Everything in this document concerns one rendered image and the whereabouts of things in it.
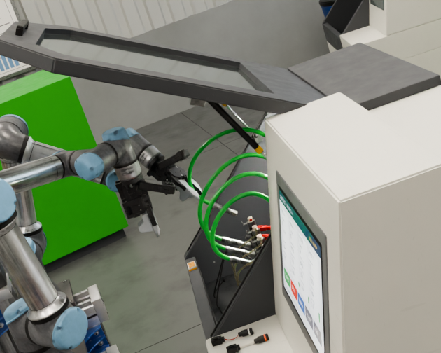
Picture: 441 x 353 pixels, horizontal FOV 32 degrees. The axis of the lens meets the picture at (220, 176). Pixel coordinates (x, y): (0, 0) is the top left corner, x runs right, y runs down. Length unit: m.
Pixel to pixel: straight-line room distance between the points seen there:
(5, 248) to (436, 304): 1.07
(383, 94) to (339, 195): 0.76
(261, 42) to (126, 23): 1.60
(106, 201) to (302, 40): 4.32
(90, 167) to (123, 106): 6.81
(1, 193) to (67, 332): 0.42
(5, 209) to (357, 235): 0.92
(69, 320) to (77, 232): 3.78
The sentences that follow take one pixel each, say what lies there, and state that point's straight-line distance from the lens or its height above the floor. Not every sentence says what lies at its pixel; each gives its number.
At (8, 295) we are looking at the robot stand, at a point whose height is 1.23.
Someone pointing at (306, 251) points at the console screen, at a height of 1.35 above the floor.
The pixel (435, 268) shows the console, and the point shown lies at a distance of 1.59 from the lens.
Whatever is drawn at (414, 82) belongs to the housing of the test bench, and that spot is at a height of 1.50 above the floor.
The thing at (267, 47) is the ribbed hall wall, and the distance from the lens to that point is 9.36.
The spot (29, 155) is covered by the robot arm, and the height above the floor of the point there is 1.56.
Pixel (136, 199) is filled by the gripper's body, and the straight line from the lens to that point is 2.36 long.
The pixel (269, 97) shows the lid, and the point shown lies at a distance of 2.09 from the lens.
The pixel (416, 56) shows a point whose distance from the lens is 5.32.
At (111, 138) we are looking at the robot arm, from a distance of 2.31.
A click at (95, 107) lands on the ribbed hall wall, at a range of 8.99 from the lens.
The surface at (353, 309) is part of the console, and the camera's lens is 1.56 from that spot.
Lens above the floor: 2.13
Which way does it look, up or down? 19 degrees down
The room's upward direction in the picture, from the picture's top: 19 degrees counter-clockwise
